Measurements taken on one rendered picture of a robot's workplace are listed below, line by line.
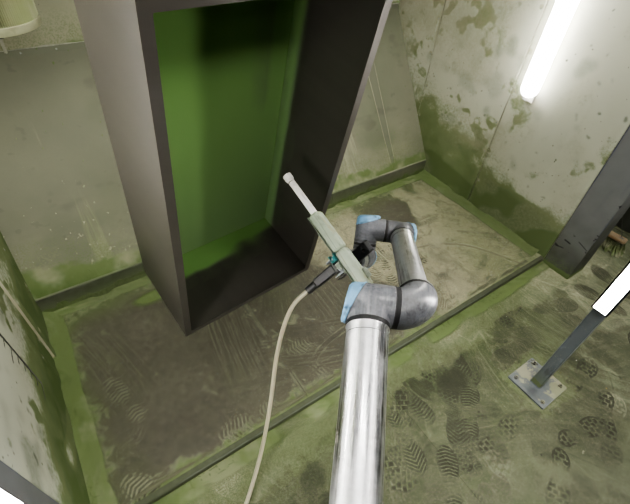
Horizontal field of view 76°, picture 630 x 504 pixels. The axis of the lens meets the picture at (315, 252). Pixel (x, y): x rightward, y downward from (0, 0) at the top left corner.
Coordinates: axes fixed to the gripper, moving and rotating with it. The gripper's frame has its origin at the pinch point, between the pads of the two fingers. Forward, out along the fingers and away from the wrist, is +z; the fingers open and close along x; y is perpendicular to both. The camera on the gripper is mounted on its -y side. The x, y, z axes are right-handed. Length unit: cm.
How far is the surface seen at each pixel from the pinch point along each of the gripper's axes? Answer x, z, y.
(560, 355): -83, -80, -30
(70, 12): 168, -5, 38
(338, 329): -18, -68, 48
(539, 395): -98, -90, -11
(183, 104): 63, 28, 1
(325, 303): -2, -77, 50
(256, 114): 60, 0, -7
